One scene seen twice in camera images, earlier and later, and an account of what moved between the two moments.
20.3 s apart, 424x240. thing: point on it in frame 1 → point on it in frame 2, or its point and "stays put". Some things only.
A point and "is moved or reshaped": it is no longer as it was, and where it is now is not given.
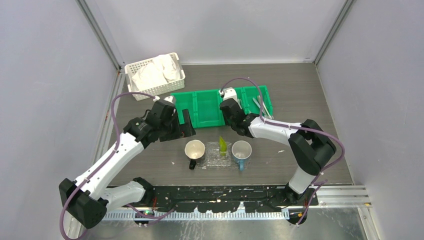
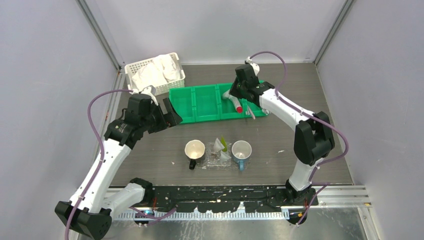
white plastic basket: [155, 76] stays put
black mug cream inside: [194, 149] stays put
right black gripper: [226, 119] → [233, 91]
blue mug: [241, 150] stays put
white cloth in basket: [162, 70] stays put
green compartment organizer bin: [204, 108] is moved or reshaped
